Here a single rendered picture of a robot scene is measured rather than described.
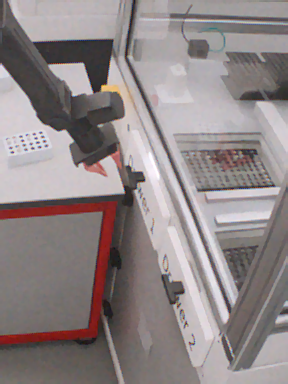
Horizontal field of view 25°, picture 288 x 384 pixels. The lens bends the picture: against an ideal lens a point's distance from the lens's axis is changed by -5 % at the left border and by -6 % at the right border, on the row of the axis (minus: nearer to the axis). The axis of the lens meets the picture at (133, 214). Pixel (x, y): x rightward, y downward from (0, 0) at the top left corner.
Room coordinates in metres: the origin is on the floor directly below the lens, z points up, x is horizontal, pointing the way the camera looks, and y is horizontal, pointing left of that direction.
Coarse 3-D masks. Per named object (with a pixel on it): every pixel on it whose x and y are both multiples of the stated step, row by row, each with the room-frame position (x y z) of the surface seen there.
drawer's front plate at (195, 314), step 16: (176, 240) 0.92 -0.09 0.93; (160, 256) 0.95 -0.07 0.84; (176, 256) 0.88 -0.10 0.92; (176, 272) 0.87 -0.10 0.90; (192, 288) 0.81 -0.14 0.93; (176, 304) 0.83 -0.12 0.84; (192, 304) 0.77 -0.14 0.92; (192, 320) 0.75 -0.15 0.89; (192, 336) 0.73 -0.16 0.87; (208, 336) 0.70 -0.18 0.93; (192, 352) 0.71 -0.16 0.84
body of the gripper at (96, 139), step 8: (88, 128) 1.01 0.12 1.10; (96, 128) 1.02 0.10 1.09; (104, 128) 1.06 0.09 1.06; (112, 128) 1.06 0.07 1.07; (72, 136) 1.00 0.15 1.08; (80, 136) 1.00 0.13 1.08; (88, 136) 1.00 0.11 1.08; (96, 136) 1.02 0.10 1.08; (104, 136) 1.04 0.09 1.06; (112, 136) 1.04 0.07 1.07; (72, 144) 1.05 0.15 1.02; (80, 144) 1.00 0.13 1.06; (88, 144) 1.00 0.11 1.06; (96, 144) 1.01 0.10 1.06; (104, 144) 1.02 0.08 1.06; (112, 144) 1.02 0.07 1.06; (72, 152) 1.02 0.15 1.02; (80, 152) 1.02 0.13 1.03; (88, 152) 1.01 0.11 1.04; (96, 152) 1.01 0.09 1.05; (72, 160) 1.00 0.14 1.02; (80, 160) 0.99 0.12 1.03
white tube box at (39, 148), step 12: (24, 132) 1.33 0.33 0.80; (36, 132) 1.34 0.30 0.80; (12, 144) 1.27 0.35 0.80; (24, 144) 1.29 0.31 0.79; (36, 144) 1.30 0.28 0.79; (48, 144) 1.30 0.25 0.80; (12, 156) 1.23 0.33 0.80; (24, 156) 1.25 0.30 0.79; (36, 156) 1.27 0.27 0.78; (48, 156) 1.28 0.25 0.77
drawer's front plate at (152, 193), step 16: (128, 144) 1.25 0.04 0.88; (128, 160) 1.23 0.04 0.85; (144, 160) 1.15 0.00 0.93; (144, 176) 1.11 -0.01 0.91; (144, 192) 1.10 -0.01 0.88; (160, 192) 1.05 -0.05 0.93; (144, 208) 1.08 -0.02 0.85; (160, 208) 1.00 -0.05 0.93; (160, 224) 0.99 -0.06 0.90; (160, 240) 0.99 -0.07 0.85
